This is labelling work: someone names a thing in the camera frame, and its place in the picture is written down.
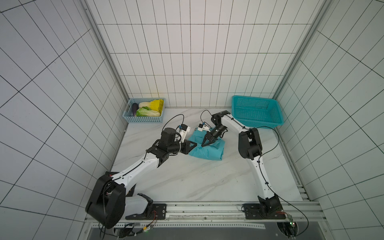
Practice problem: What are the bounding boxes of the teal long pants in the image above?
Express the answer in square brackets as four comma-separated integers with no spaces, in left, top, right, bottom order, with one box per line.
[189,129,226,161]

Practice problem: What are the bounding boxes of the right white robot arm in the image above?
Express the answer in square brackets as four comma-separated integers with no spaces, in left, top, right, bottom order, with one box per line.
[202,111,283,219]

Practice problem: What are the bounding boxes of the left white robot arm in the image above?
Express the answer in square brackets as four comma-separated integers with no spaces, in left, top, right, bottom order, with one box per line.
[86,140,197,229]

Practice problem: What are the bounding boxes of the teal plastic basket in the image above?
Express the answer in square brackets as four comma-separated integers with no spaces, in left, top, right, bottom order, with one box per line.
[232,96,284,129]

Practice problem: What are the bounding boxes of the green napa cabbage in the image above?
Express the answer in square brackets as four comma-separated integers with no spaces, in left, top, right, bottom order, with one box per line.
[136,107,161,117]

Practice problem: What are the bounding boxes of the dark purple eggplant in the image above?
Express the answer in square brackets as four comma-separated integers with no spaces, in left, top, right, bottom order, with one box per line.
[131,103,139,117]

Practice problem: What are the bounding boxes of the light blue perforated basket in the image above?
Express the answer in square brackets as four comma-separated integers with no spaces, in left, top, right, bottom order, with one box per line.
[123,98,165,123]

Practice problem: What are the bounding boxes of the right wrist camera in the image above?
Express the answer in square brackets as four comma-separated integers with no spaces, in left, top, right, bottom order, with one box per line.
[197,122,212,132]

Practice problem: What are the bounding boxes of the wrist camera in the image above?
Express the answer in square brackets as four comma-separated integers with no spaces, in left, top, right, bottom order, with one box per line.
[197,122,212,132]
[179,124,191,143]

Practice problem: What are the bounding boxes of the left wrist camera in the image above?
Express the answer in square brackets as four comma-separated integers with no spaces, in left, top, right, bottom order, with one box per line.
[179,124,191,143]

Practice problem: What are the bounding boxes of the right base cable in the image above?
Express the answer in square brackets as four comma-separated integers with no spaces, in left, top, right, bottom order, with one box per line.
[257,125,310,238]

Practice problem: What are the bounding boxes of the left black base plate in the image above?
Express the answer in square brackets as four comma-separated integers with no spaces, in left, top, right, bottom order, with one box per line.
[125,204,167,221]

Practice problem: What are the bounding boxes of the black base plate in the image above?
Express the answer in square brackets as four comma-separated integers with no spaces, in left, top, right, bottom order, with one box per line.
[125,204,167,221]
[241,203,286,220]

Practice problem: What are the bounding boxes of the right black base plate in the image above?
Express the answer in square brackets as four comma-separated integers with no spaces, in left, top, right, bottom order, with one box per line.
[241,203,286,220]

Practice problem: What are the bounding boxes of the left base cable bundle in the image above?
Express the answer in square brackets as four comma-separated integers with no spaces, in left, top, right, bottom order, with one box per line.
[96,209,158,238]

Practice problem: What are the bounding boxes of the aluminium mounting rail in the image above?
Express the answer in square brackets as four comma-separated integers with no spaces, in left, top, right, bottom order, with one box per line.
[81,201,334,240]

